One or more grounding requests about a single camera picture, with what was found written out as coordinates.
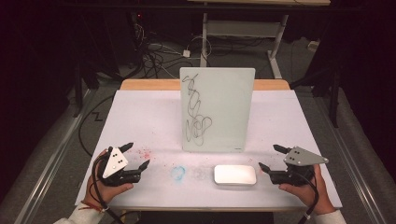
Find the person's left hand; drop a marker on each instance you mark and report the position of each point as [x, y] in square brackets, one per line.
[107, 191]

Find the white power adapter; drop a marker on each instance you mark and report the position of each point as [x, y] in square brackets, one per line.
[186, 53]

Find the white table cover sheet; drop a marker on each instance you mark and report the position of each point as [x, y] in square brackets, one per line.
[149, 118]

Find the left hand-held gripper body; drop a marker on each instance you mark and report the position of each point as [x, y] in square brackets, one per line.
[115, 163]

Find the black metal stand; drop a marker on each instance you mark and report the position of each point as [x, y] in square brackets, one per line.
[77, 93]

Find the metal floor rail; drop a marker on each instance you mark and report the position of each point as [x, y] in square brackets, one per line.
[59, 146]
[351, 161]

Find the white whiteboard eraser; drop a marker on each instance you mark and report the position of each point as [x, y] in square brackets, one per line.
[235, 174]

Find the person's right hand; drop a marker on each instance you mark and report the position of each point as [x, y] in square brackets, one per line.
[303, 194]

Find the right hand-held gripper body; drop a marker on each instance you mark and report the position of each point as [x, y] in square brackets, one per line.
[300, 158]

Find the white metal desk frame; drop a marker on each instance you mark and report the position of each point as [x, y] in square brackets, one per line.
[243, 28]

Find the white whiteboard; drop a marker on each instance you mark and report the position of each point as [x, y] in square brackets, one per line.
[224, 105]

